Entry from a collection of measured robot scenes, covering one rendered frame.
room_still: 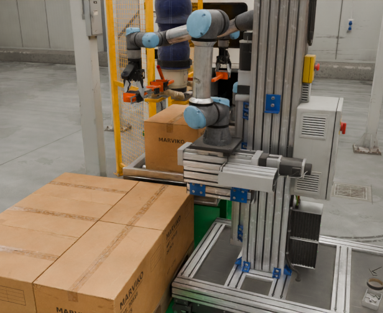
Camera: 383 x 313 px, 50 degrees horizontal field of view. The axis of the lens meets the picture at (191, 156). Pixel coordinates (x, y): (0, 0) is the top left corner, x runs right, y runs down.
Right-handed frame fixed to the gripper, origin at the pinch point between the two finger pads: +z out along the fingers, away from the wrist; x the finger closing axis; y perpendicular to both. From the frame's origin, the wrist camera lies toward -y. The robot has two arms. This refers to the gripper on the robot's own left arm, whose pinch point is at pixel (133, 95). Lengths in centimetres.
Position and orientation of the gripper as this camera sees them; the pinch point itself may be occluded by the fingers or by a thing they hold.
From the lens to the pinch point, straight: 229.4
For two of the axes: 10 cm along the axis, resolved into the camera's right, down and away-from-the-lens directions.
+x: -9.4, -1.2, 3.2
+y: 3.5, -3.2, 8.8
